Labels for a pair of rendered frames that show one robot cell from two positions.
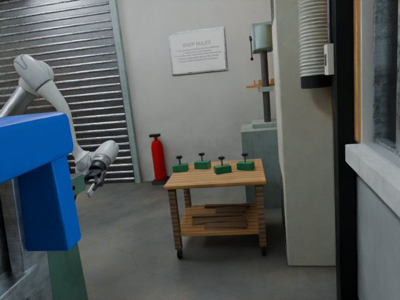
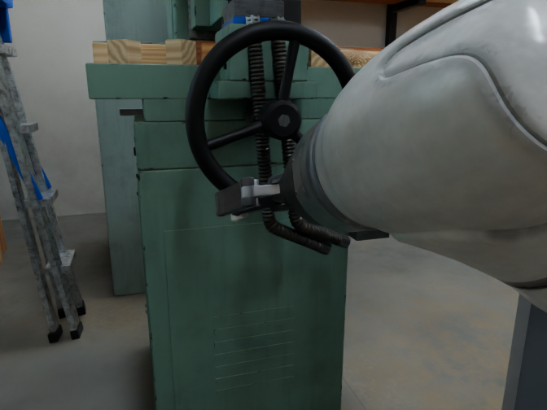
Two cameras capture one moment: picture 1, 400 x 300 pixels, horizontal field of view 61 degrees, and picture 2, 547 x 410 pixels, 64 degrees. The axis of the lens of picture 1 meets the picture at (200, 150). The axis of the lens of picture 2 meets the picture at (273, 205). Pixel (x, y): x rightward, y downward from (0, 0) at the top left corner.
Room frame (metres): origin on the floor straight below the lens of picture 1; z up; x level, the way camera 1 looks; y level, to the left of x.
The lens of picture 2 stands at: (1.99, 0.33, 0.85)
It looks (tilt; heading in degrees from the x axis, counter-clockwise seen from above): 14 degrees down; 152
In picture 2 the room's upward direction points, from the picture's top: straight up
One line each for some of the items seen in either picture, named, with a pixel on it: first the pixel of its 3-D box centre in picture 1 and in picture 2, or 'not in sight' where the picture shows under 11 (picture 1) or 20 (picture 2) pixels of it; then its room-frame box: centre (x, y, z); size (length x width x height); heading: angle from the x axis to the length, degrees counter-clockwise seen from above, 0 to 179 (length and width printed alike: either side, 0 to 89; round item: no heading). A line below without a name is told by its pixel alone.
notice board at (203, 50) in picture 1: (197, 52); not in sight; (3.94, -0.08, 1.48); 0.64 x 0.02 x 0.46; 79
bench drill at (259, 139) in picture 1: (267, 116); not in sight; (3.01, -0.63, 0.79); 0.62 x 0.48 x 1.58; 171
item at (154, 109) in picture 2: not in sight; (239, 106); (1.11, 0.72, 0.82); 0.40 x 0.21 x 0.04; 78
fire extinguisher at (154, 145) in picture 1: (158, 158); not in sight; (3.97, 0.50, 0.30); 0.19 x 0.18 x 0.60; 169
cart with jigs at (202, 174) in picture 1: (219, 199); not in sight; (2.33, -0.10, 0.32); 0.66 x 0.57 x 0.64; 82
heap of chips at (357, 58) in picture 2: not in sight; (356, 60); (1.19, 0.97, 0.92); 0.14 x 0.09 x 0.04; 168
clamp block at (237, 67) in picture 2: not in sight; (260, 56); (1.24, 0.70, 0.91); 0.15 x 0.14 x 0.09; 78
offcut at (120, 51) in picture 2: not in sight; (124, 53); (1.13, 0.49, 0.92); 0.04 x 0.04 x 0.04; 41
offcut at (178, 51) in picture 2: not in sight; (181, 53); (1.16, 0.58, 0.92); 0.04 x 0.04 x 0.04; 35
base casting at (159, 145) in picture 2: not in sight; (225, 130); (0.93, 0.76, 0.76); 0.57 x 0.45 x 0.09; 168
